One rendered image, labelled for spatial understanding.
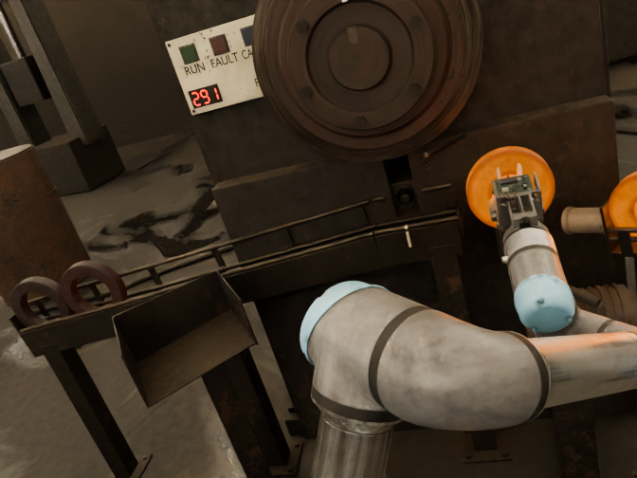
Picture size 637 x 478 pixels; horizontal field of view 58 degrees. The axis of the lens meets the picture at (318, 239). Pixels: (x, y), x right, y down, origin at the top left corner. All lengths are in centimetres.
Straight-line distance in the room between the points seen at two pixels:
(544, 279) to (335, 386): 36
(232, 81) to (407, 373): 102
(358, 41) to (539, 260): 53
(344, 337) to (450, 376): 12
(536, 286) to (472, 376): 32
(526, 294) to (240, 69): 88
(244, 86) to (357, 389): 96
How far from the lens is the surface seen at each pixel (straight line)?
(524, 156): 110
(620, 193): 125
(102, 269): 167
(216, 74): 144
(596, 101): 141
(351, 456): 67
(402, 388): 56
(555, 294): 84
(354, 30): 113
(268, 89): 127
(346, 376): 62
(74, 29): 863
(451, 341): 56
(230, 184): 148
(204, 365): 130
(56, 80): 648
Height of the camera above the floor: 126
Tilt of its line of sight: 23 degrees down
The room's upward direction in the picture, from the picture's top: 17 degrees counter-clockwise
